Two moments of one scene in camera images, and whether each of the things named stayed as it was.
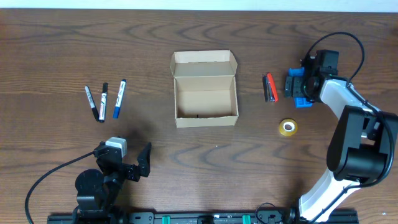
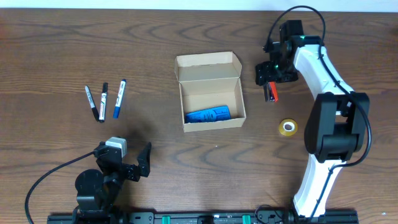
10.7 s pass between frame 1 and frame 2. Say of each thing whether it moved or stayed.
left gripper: stayed
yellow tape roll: stayed
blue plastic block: moved
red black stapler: stayed
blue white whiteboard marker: stayed
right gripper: moved
